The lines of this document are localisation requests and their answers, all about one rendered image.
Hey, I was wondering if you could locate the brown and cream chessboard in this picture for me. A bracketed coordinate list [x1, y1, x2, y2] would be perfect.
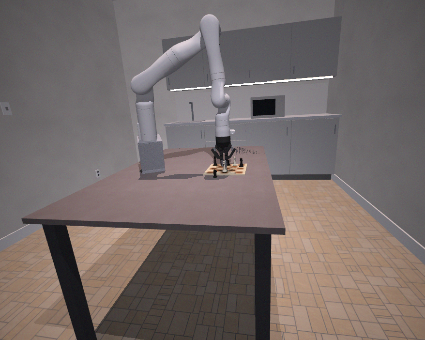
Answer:
[203, 164, 247, 175]

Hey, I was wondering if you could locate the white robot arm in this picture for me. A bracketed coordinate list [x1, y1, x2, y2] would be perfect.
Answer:
[131, 14, 235, 141]

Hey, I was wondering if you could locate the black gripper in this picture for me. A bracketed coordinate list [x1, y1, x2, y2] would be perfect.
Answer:
[211, 136, 236, 167]

